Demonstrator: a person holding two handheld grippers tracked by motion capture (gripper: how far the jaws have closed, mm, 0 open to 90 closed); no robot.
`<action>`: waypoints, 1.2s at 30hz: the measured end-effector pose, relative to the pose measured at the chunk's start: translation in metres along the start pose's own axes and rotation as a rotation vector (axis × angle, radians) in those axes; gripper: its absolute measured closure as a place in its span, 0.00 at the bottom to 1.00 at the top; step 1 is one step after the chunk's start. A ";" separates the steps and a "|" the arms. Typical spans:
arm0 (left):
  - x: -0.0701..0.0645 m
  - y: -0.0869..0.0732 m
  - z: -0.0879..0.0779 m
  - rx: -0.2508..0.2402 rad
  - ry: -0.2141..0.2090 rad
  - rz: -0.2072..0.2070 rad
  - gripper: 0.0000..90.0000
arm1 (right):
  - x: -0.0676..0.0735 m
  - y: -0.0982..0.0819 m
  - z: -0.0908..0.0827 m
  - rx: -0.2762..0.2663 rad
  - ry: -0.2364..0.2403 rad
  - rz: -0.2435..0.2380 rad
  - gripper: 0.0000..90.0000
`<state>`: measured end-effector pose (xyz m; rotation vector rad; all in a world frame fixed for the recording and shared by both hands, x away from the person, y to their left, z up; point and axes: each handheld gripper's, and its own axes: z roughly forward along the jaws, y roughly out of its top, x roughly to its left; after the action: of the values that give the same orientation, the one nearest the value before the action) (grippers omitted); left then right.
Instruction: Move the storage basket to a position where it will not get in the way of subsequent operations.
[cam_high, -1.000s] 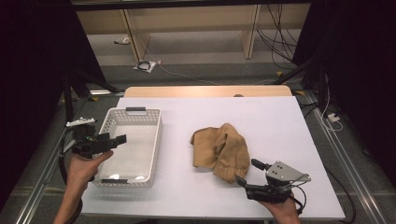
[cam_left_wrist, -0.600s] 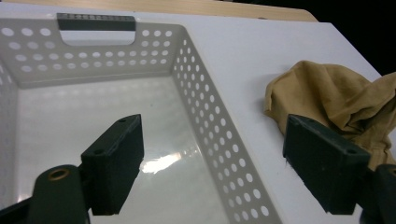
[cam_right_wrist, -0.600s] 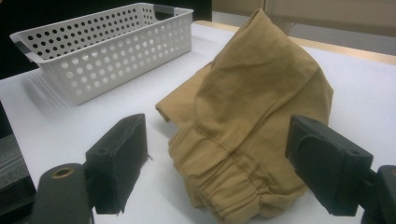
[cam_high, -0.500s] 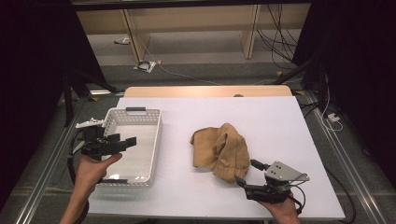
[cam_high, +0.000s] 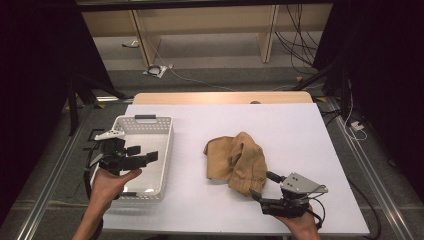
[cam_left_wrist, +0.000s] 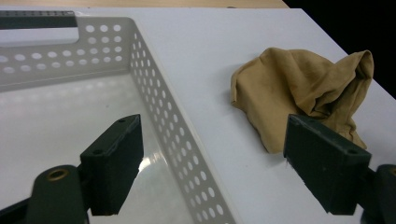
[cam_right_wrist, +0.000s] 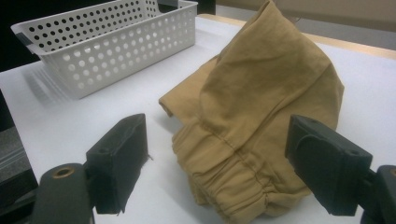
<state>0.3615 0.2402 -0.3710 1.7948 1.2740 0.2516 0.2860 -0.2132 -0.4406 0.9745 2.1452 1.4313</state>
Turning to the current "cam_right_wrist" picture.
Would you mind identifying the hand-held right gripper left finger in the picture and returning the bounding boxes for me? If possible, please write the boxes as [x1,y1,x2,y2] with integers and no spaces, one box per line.
[85,113,149,216]

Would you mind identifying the white foam board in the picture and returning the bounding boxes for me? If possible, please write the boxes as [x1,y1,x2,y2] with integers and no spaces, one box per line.
[0,13,396,224]

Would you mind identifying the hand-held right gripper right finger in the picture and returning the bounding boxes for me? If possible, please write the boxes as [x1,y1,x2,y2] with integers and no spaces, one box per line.
[284,114,374,217]

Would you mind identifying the white perforated plastic basket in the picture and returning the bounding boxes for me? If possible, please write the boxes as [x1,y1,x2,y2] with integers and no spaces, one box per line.
[9,0,199,101]

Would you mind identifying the tan pants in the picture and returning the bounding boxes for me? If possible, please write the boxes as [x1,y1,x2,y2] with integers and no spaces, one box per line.
[158,0,345,224]

